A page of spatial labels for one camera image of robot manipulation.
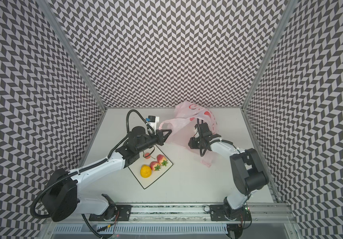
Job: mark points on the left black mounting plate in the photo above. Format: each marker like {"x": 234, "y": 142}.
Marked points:
{"x": 117, "y": 213}

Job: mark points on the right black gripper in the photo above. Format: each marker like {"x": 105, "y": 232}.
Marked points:
{"x": 203, "y": 131}

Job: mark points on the yellow fake lemon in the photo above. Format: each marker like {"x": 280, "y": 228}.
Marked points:
{"x": 145, "y": 171}

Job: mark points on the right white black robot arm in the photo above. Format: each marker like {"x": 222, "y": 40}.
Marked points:
{"x": 249, "y": 174}

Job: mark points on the white square mat black border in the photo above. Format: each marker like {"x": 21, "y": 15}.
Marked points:
{"x": 136, "y": 166}

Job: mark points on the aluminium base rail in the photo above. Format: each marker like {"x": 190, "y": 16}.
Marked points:
{"x": 203, "y": 213}

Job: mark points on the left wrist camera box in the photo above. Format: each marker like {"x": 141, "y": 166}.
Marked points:
{"x": 153, "y": 121}

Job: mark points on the red fake apple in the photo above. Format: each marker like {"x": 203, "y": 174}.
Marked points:
{"x": 147, "y": 155}

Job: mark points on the pink plastic bag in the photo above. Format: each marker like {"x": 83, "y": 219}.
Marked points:
{"x": 183, "y": 124}

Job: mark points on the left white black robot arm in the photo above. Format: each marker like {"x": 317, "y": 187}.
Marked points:
{"x": 65, "y": 195}

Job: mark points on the red fake strawberry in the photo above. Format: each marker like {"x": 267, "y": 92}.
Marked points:
{"x": 162, "y": 160}
{"x": 155, "y": 166}

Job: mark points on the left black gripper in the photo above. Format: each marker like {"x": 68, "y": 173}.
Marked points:
{"x": 161, "y": 138}

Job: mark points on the black mounting plate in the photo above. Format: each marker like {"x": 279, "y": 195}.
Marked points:
{"x": 223, "y": 212}
{"x": 117, "y": 213}

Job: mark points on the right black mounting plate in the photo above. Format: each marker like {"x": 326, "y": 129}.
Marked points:
{"x": 223, "y": 212}

